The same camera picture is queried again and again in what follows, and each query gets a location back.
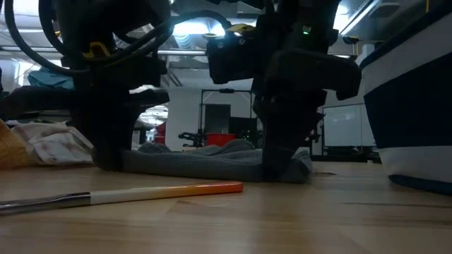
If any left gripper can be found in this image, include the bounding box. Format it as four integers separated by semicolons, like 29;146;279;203
5;56;170;172

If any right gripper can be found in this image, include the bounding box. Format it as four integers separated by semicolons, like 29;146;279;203
252;49;362;183

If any white red-checked towel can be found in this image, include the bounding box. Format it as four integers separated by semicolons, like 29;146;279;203
10;121;95;167

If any grey waffle towel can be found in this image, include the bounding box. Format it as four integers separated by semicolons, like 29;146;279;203
121;138;314;184

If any mustard yellow towel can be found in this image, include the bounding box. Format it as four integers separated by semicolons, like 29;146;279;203
0;118;36;170

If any red cabinet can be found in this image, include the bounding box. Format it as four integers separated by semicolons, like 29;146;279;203
155;122;167;145

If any whiteboard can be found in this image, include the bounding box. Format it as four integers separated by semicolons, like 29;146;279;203
323;104;376;147

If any red bin on distant table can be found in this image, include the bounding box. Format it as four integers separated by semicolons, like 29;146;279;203
206;133;237;147

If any teal cloth pile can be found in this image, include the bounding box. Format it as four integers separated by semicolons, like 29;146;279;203
27;66;76;91

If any ceiling strip light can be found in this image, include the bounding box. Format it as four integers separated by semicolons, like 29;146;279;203
157;49;207;56

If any navy and white fabric bin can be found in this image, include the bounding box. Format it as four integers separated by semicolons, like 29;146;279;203
359;0;452;197

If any knife with orange-white handle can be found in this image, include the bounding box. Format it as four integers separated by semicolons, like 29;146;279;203
0;181;244;216

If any black distant rig frame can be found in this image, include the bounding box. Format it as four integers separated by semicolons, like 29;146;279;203
200;88;254;142

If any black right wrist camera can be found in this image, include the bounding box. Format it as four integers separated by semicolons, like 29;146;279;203
206;33;261;85

